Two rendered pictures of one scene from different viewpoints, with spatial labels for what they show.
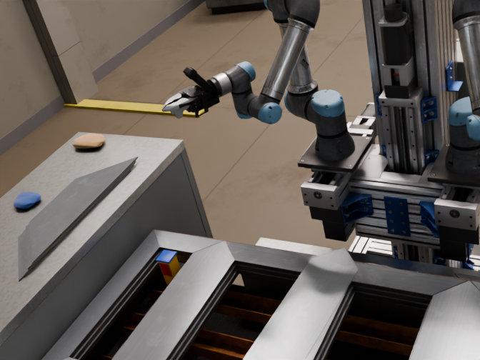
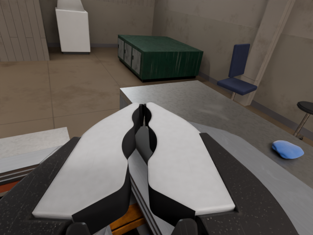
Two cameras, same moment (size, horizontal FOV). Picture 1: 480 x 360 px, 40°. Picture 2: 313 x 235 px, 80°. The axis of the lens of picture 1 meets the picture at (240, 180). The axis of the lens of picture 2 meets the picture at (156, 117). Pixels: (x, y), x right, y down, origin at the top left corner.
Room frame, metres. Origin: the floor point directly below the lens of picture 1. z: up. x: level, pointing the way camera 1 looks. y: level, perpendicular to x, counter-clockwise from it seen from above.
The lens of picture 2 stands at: (2.03, 0.08, 1.52)
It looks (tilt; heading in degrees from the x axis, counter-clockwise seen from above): 32 degrees down; 112
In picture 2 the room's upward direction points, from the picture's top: 8 degrees clockwise
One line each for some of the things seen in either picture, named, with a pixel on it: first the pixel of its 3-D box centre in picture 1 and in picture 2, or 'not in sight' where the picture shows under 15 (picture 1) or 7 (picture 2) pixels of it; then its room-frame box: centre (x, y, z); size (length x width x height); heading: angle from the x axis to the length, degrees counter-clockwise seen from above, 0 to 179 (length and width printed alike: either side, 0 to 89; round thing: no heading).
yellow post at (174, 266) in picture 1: (173, 277); not in sight; (1.95, 0.34, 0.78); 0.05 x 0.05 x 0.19; 55
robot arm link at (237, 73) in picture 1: (238, 76); not in sight; (2.12, -0.09, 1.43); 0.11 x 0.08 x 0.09; 117
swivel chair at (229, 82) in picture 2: not in sight; (237, 81); (2.07, 3.31, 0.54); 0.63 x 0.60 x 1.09; 136
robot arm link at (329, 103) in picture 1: (327, 111); not in sight; (2.13, -0.38, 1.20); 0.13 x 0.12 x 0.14; 27
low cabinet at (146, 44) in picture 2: not in sight; (156, 56); (0.06, 4.49, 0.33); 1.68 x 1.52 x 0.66; 143
